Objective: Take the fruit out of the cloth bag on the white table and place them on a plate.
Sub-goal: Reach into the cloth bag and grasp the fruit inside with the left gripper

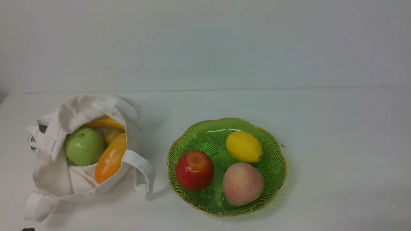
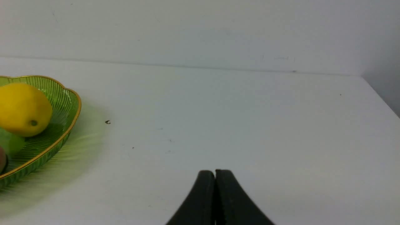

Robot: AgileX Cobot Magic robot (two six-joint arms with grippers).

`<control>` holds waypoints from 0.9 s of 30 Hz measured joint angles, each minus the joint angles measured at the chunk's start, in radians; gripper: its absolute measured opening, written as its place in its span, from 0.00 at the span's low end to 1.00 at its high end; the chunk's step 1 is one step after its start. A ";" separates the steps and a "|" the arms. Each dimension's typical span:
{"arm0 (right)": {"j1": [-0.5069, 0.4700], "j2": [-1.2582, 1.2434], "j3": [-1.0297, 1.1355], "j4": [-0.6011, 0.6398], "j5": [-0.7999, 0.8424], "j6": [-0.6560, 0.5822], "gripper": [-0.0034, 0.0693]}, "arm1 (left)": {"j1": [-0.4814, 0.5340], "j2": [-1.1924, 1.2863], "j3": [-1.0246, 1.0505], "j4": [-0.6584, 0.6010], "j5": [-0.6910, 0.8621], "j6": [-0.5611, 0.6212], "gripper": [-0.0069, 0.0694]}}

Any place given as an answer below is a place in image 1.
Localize green apple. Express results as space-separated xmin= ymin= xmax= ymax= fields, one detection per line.
xmin=64 ymin=128 xmax=105 ymax=166

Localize yellow-orange mango in bag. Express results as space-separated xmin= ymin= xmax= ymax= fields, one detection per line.
xmin=81 ymin=116 xmax=125 ymax=131

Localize pink peach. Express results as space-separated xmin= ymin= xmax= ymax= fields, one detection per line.
xmin=223 ymin=163 xmax=264 ymax=206

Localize yellow lemon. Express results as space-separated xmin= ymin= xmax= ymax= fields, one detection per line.
xmin=226 ymin=131 xmax=263 ymax=163

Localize green glass fruit plate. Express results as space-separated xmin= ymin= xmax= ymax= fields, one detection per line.
xmin=167 ymin=117 xmax=287 ymax=217

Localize white cloth tote bag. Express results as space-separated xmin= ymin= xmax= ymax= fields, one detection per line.
xmin=23 ymin=95 xmax=155 ymax=222

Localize small yellow fruit in bag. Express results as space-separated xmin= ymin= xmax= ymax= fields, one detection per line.
xmin=104 ymin=128 xmax=125 ymax=145

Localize orange mango fruit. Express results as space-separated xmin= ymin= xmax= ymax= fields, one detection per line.
xmin=94 ymin=133 xmax=127 ymax=184

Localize red apple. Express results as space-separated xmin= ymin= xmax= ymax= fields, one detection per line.
xmin=175 ymin=150 xmax=214 ymax=191

